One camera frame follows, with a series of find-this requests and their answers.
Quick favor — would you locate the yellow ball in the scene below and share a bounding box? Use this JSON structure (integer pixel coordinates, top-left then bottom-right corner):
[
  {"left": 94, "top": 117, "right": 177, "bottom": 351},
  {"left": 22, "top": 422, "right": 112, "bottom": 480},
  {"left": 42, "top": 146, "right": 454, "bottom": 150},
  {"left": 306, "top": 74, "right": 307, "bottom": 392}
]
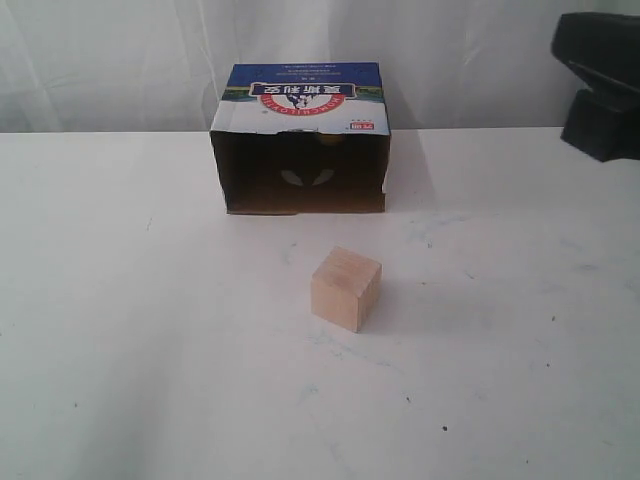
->
[{"left": 318, "top": 134, "right": 344, "bottom": 147}]

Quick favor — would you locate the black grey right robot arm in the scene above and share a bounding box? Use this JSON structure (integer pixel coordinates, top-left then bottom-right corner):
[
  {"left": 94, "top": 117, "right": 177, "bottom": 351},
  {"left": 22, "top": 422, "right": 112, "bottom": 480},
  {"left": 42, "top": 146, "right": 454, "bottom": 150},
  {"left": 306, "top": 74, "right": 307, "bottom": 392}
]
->
[{"left": 551, "top": 12, "right": 639, "bottom": 162}]

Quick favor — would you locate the wooden cube block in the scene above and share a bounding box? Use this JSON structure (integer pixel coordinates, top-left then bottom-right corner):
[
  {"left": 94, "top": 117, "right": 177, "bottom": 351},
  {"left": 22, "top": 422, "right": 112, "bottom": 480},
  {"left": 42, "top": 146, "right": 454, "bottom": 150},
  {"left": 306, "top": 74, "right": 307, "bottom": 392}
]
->
[{"left": 310, "top": 246, "right": 383, "bottom": 333}]

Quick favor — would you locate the blue white cardboard box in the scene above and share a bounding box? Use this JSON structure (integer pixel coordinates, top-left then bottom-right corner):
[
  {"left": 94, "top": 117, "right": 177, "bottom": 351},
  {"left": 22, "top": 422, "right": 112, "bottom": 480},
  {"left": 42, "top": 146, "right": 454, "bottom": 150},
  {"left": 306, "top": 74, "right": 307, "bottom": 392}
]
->
[{"left": 210, "top": 62, "right": 391, "bottom": 215}]

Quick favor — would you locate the white backdrop curtain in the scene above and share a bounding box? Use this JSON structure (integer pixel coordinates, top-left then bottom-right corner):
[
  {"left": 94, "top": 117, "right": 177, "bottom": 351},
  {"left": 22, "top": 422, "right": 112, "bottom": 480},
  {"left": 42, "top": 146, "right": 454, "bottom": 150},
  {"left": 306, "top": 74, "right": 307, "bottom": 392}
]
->
[{"left": 1, "top": 0, "right": 639, "bottom": 132}]

